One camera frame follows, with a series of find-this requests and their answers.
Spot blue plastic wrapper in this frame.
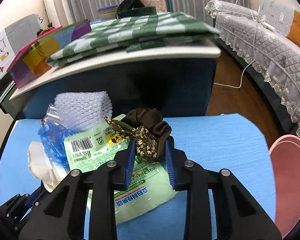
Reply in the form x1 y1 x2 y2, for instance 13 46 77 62
38 119 77 168

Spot grey quilted sofa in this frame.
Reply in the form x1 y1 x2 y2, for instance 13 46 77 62
205 0 300 137

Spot green wet wipes packet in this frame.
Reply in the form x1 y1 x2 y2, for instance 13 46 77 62
64 123 177 224

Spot stacked coloured bowls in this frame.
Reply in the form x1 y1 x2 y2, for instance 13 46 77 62
97 4 118 20

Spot green checkered cloth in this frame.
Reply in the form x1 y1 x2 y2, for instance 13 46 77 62
46 12 220 67

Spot dark floral scrunchie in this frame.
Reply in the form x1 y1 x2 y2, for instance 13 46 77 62
104 108 172 163

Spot pink plastic basin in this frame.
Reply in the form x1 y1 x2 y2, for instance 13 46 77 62
269 134 300 238

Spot white coffee table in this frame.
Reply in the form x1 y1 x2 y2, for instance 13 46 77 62
10 40 221 119

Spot grey covered television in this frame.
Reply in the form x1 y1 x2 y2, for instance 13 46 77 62
0 14 42 80

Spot silver foil packet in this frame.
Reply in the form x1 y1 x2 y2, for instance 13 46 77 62
44 103 61 124

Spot white foam net sleeve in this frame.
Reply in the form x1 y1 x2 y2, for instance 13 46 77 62
54 91 113 132

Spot black cap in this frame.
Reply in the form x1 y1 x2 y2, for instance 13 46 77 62
117 0 145 13

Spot white tissue paper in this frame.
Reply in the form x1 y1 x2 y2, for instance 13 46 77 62
27 141 69 192

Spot colourful storage box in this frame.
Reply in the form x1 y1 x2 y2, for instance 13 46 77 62
7 20 91 88

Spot white charging cable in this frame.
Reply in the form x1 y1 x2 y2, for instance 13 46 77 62
213 4 274 90

